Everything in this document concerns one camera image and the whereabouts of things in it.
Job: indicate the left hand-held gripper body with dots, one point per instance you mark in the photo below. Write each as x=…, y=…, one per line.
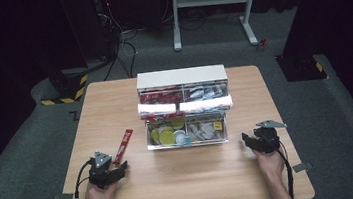
x=100, y=172

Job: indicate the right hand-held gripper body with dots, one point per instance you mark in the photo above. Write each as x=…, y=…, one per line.
x=267, y=136

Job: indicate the red stick sachet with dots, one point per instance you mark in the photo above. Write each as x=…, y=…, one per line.
x=123, y=146

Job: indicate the wide clear drawer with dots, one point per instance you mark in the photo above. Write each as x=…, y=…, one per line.
x=188, y=143

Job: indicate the white-fronted drawer with red sachets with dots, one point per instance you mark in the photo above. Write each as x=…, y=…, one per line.
x=157, y=106

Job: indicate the white drawer organizer cabinet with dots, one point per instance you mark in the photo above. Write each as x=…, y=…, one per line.
x=180, y=76

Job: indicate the person's right hand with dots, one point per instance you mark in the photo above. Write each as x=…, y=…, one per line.
x=270, y=164

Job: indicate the small yellow packet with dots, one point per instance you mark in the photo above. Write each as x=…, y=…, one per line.
x=217, y=126

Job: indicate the yellow-green round pod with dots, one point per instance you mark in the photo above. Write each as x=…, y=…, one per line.
x=155, y=136
x=177, y=122
x=167, y=137

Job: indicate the pile of silver white packets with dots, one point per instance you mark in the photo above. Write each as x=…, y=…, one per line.
x=203, y=131

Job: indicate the grey tape strip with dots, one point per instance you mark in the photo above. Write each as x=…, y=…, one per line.
x=63, y=197
x=302, y=167

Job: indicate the white-fronted drawer with white sachets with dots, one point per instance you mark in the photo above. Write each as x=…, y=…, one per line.
x=205, y=102

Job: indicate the pile of white sachets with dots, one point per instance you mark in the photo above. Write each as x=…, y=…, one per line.
x=204, y=93

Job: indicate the white round pod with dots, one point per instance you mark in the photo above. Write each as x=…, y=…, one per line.
x=179, y=136

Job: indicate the pile of red sachets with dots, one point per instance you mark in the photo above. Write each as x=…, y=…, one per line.
x=161, y=98

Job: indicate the black yellow striped stand base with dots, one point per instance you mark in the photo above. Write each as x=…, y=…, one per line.
x=66, y=88

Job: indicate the small red floor object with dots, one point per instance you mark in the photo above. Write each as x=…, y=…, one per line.
x=262, y=45

